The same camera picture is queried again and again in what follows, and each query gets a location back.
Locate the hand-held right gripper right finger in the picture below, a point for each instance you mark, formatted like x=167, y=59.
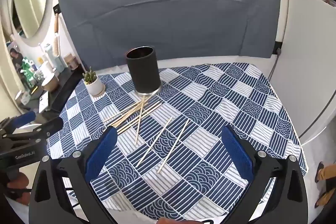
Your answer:
x=237, y=153

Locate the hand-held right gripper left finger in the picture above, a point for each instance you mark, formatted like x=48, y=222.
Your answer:
x=101, y=153

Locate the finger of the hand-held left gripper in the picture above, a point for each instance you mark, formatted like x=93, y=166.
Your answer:
x=23, y=119
x=51, y=125

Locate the bunch of wooden chopsticks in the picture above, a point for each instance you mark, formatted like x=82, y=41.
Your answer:
x=128, y=115

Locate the single wooden chopstick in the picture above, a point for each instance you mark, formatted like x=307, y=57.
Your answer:
x=173, y=146
x=154, y=141

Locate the black cylindrical utensil holder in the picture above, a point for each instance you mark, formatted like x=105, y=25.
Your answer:
x=144, y=71

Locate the person's left hand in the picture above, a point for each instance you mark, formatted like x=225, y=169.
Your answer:
x=17, y=182

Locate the white phone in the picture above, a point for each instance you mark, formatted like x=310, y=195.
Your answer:
x=43, y=103

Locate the beige cup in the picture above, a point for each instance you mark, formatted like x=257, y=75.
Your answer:
x=50, y=83

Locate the black side table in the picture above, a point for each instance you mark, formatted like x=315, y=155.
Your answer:
x=63, y=85

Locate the green bottle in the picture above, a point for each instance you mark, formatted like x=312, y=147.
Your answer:
x=26, y=70

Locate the blue white patterned tablecloth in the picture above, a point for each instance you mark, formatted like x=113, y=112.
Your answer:
x=210, y=108

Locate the white cup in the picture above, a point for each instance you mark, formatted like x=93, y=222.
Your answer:
x=46, y=69

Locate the round wooden coaster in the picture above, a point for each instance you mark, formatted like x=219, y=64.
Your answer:
x=101, y=94

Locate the small succulent in white pot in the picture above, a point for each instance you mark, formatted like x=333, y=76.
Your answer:
x=95, y=85

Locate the pale blue white bottle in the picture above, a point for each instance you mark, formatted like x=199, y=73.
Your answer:
x=53, y=58

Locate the pink brown jar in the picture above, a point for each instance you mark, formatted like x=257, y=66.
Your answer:
x=70, y=61

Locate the white panel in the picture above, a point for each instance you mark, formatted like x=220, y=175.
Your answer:
x=309, y=56

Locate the grey cloth cover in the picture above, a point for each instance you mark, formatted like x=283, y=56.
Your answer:
x=168, y=3

